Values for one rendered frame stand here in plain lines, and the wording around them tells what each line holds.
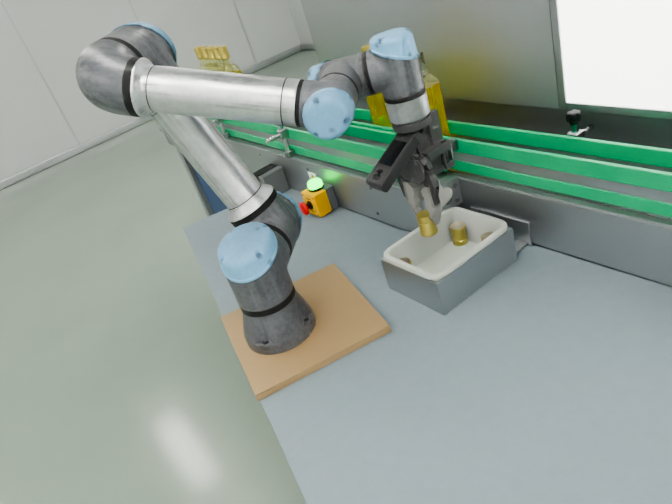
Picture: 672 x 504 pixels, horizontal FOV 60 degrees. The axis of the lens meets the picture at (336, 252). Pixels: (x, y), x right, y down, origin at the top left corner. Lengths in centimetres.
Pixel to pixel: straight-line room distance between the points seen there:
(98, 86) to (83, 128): 604
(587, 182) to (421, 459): 59
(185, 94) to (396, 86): 35
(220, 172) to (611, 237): 75
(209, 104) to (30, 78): 603
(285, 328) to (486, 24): 79
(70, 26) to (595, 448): 663
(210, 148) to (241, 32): 654
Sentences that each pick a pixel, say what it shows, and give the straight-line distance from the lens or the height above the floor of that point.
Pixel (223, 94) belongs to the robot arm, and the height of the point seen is 128.
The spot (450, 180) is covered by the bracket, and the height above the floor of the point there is 88.
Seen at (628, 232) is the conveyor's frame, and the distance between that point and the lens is 116.
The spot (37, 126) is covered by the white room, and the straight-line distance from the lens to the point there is 700.
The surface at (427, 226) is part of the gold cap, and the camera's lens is 115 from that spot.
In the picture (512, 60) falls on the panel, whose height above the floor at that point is 108.
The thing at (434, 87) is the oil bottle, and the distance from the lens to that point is 142.
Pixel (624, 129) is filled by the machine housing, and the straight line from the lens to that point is 133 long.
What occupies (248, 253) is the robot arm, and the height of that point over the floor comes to 99.
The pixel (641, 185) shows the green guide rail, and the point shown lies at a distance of 112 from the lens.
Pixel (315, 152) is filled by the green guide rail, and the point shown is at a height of 91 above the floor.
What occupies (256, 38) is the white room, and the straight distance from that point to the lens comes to 777.
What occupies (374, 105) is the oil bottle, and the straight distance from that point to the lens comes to 155.
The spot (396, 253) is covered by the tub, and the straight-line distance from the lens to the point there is 125.
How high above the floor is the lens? 148
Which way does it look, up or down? 30 degrees down
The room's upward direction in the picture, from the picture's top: 19 degrees counter-clockwise
